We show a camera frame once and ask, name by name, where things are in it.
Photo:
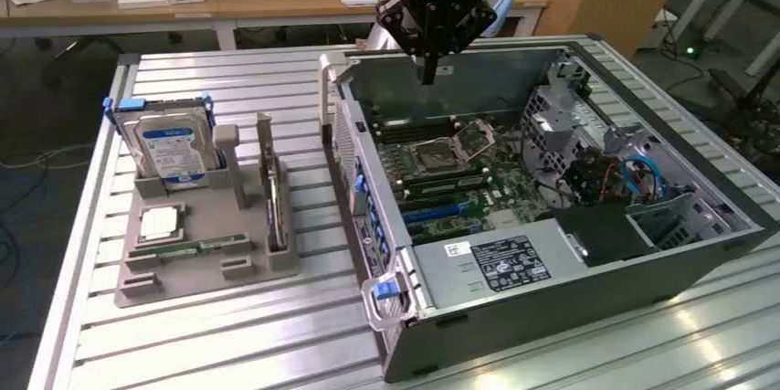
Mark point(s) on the device with green light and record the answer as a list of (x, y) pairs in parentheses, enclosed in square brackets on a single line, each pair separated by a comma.
[(690, 49)]

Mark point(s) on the cpu chip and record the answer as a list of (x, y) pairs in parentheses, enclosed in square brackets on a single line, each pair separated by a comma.
[(160, 223)]

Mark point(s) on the open black pc case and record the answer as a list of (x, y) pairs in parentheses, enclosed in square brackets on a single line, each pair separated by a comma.
[(548, 330)]

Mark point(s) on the silver chipset heatsink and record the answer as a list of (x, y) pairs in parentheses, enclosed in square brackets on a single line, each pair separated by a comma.
[(503, 218)]

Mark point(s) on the metal socket cover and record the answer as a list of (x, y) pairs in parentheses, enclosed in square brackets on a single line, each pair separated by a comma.
[(475, 136)]

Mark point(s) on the black floor stand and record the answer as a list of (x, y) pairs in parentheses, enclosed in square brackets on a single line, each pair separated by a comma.
[(731, 84)]

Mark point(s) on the black intrusion switch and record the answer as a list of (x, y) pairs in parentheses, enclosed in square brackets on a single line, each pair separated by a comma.
[(360, 126)]

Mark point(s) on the blue disk caddy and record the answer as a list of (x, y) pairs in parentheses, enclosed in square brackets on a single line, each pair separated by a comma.
[(131, 103)]

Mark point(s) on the cpu socket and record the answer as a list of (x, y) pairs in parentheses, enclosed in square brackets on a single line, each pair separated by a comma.
[(435, 159)]

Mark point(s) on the green ram stick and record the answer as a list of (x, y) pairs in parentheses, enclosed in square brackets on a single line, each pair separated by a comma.
[(183, 250)]

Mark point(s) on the black plastic shroud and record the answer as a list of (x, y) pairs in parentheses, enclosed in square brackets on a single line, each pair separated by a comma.
[(598, 235)]

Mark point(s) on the grey parts rack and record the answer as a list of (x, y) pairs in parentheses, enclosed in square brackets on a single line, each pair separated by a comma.
[(202, 280)]

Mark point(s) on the perforated metal drive cage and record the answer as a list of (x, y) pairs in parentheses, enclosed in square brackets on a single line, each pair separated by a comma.
[(548, 134)]

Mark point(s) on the white desk frame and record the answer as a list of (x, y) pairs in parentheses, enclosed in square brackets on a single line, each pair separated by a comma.
[(764, 52)]

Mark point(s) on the hard disk with blue label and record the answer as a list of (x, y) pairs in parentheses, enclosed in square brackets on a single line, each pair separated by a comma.
[(174, 152)]

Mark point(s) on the graphics card with black fan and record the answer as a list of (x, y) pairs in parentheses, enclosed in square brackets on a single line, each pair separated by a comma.
[(278, 207)]

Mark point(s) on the long blue expansion slot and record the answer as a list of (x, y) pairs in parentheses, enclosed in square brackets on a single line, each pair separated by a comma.
[(432, 214)]

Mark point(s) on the green motherboard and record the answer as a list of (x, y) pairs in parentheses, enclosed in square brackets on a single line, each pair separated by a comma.
[(506, 171)]

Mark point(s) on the blue case latch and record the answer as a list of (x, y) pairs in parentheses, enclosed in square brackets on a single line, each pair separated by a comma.
[(386, 291)]

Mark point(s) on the metal disk bay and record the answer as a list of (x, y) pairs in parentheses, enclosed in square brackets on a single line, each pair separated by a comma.
[(683, 221)]

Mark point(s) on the grey power supply unit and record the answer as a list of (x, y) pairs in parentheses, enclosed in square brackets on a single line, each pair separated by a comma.
[(451, 280)]

